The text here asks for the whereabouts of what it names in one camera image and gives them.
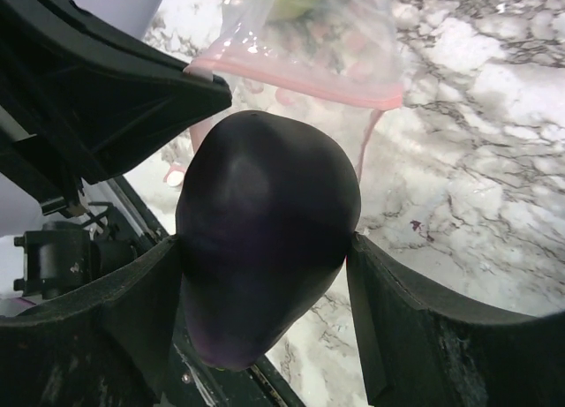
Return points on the purple eggplant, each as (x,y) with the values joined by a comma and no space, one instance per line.
(265,219)

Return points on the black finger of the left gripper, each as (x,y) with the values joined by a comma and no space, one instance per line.
(104,100)

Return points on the clear pink zip bag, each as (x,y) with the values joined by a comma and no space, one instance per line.
(336,67)

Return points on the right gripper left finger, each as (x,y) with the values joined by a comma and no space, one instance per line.
(104,344)

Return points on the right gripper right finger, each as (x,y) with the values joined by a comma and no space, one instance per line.
(423,344)

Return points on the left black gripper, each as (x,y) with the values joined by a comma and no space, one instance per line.
(64,254)

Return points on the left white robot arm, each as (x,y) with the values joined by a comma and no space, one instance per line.
(159,177)

